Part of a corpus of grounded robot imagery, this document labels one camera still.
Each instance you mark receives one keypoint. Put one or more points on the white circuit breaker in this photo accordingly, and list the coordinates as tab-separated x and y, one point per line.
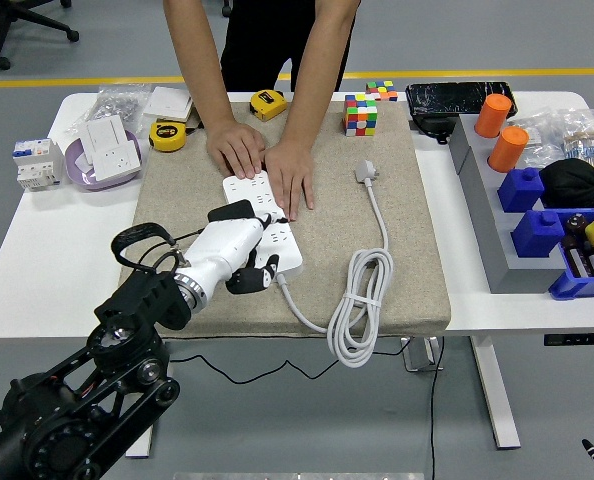
37	165

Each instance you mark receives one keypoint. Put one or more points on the white power strip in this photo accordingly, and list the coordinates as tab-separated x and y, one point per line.
247	187

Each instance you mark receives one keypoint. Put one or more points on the black cloth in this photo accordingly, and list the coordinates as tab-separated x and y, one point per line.
577	182

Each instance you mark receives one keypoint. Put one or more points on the black office chair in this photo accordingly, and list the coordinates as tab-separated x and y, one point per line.
2	30

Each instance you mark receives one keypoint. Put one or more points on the clear plastic bag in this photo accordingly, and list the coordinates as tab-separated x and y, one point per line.
539	140

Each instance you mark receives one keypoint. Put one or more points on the black cracked tray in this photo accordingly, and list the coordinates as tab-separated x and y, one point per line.
447	97

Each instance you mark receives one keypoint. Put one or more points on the grey-brown mat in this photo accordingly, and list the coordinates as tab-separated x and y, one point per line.
327	285

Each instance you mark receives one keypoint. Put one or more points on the metal bracket under table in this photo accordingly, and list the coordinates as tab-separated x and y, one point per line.
417	357

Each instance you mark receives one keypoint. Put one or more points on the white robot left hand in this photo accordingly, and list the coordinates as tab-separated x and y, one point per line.
222	245

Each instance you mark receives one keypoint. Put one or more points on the large colourful puzzle cube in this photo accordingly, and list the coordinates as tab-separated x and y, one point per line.
361	117

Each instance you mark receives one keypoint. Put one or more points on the clear bag of screws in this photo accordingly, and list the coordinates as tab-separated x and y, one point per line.
117	102

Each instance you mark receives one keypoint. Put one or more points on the orange cylinder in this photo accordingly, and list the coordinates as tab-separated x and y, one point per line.
507	150
492	117

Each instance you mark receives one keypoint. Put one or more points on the person's left hand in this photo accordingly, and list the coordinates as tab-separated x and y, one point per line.
290	172

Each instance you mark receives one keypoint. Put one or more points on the person's right forearm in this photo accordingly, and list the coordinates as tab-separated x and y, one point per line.
202	60

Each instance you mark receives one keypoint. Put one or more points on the small colourful puzzle cube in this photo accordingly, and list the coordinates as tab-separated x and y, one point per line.
383	91

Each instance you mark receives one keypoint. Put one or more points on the white table leg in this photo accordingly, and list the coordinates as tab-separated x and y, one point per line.
497	400
139	445

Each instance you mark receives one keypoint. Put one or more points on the blue plastic block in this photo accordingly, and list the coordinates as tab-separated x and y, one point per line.
537	235
519	190

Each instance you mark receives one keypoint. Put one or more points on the round yellow tape measure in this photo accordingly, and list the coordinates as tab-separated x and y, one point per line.
167	136

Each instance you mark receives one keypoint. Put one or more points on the white wall socket panel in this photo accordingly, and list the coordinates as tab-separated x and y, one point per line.
119	160

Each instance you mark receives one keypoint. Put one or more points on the white switch panel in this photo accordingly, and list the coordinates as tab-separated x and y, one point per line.
169	102

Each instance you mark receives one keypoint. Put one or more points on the square yellow tape measure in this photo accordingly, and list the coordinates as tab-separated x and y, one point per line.
268	104

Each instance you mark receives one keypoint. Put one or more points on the blue plastic bin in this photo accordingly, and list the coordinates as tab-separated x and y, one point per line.
577	289

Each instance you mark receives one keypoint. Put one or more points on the person's right hand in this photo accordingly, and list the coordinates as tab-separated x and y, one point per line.
236	145

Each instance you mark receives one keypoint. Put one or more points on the grey stepped block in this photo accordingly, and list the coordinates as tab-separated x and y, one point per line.
482	210

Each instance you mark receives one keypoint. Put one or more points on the black table control panel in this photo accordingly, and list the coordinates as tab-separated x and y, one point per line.
577	339

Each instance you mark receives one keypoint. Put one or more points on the person's left forearm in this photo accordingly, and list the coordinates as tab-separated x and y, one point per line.
322	65

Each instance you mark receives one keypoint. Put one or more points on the person's torso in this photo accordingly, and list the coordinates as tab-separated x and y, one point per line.
267	40

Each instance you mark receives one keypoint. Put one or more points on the clear bag of resistors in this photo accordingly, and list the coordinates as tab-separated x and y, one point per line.
587	140

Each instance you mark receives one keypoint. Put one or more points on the dark brown bottle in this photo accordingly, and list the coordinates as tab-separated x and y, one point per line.
576	223

